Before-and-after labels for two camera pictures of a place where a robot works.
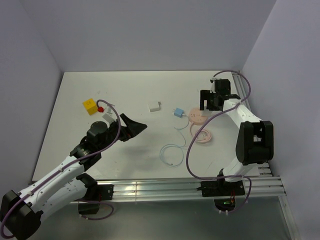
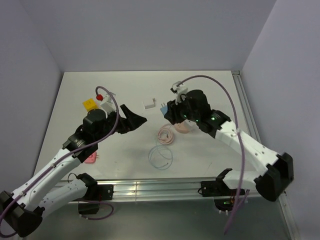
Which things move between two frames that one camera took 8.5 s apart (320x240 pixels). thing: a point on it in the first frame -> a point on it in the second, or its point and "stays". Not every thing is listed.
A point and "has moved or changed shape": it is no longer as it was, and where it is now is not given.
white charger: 154,106 -> 149,103
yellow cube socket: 90,106 stays
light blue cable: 180,129 -> 169,164
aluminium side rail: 241,86 stays
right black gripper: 205,95 -> 171,114
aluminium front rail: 263,186 stays
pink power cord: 190,128 -> 166,135
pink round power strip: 195,117 has moved or changed shape
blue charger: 178,112 has moved or changed shape
